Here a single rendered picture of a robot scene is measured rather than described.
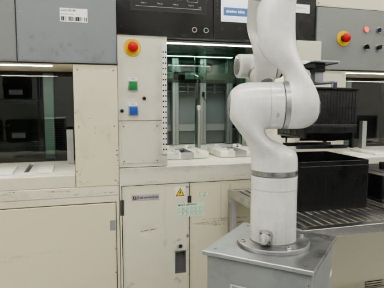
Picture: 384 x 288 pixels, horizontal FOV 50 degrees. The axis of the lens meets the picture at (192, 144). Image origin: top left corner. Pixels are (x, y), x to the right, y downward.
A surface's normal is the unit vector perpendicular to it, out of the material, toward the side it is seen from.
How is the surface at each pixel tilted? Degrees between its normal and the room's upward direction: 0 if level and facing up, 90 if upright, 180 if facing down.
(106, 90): 90
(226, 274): 90
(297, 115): 112
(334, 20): 90
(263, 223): 90
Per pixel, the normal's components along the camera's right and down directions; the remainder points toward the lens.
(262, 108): 0.00, 0.20
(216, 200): 0.28, 0.10
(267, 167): -0.45, 0.07
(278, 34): -0.16, 0.04
